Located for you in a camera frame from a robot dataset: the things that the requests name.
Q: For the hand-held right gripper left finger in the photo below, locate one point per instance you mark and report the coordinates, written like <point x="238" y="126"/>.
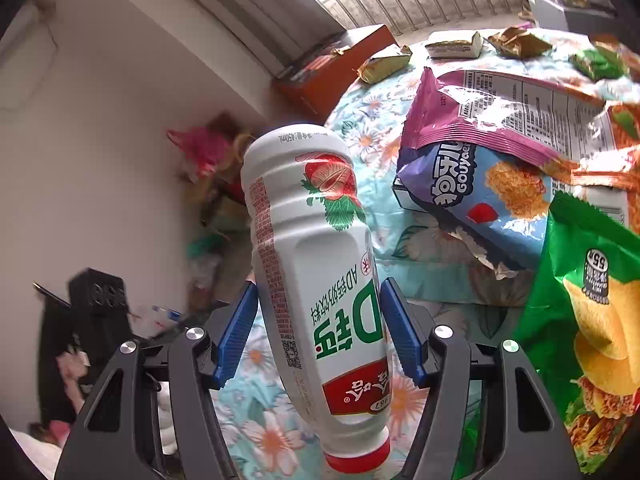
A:
<point x="235" y="330"/>

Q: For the blue white pen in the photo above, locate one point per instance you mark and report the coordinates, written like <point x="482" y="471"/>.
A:
<point x="167" y="312"/>

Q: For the white gold small packet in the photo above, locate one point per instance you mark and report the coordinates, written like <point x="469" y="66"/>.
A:
<point x="452" y="46"/>

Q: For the orange cardboard box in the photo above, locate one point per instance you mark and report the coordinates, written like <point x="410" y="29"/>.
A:
<point x="330" y="80"/>

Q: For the black plastic crate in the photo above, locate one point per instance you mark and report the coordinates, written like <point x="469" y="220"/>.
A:
<point x="97" y="295"/>

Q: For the gold green small wrapper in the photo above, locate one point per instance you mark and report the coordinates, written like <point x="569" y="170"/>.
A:
<point x="385" y="65"/>

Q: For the orange snack bag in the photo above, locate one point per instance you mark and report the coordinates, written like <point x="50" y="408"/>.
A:
<point x="620" y="160"/>

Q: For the crumpled gold wrapper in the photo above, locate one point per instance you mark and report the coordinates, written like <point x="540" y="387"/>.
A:
<point x="520" y="42"/>

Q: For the white red-capped drink bottle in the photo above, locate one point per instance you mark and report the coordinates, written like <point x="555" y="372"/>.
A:
<point x="310" y="260"/>

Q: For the teal floral blanket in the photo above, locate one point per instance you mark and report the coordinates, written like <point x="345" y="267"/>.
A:
<point x="380" y="125"/>

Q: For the blue snack bag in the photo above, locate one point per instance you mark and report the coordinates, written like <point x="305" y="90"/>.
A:
<point x="500" y="220"/>

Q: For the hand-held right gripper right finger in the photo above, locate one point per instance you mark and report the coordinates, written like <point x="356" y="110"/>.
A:
<point x="400" y="330"/>

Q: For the green potato chip bag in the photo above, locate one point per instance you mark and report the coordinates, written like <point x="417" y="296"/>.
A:
<point x="565" y="260"/>

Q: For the purple snack bag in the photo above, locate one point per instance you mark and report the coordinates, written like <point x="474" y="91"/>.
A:
<point x="440" y="110"/>

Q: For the crumpled green wrapper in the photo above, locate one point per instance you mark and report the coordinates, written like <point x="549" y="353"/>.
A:
<point x="600" y="64"/>

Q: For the pink plastic bag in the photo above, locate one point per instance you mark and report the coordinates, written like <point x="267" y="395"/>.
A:
<point x="205" y="145"/>

